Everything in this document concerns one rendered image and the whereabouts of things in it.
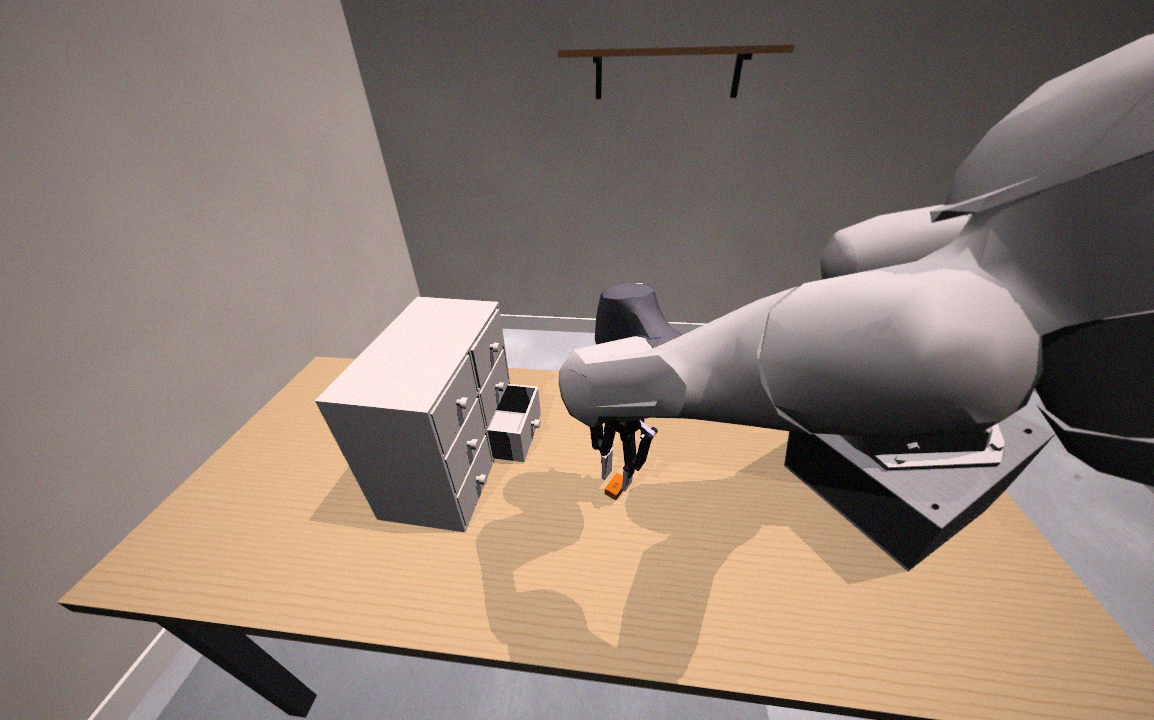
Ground orange nine-volt battery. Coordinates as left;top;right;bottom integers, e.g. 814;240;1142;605
605;473;623;500

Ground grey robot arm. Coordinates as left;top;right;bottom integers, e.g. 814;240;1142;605
559;33;1154;487

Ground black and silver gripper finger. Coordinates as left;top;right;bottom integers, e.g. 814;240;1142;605
590;420;616;480
619;420;658;492

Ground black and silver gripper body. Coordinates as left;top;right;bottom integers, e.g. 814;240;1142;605
612;419;645;435

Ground white chest of drawers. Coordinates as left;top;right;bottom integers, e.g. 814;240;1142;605
315;297;505;532

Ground grey drawer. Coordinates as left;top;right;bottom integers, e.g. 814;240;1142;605
430;357;477;455
480;351;508;426
445;399;485;493
487;384;541;462
456;436;492;526
471;310;504;388

